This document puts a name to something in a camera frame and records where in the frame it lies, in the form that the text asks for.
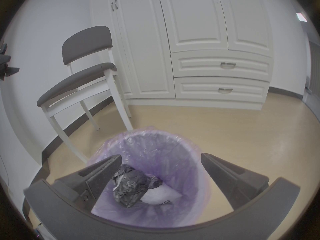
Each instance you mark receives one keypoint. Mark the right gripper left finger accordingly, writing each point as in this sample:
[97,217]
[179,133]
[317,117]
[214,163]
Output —
[97,181]

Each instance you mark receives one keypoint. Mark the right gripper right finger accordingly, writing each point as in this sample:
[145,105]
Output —
[230,181]

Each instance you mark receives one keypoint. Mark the purple plastic bag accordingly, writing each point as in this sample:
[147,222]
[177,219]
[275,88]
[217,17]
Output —
[130,144]

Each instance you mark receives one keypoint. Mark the crumpled black plastic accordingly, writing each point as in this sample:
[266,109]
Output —
[130,181]

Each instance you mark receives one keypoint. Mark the white trash bin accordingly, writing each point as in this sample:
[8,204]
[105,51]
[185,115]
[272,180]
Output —
[191,164]

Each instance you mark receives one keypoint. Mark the crumpled white paper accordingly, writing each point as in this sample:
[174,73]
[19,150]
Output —
[162,192]

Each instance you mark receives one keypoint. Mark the white chair dark grey seat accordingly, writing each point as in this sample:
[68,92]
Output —
[87,41]

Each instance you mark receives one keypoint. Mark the white wardrobe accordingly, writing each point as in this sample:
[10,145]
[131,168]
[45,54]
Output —
[200,21]

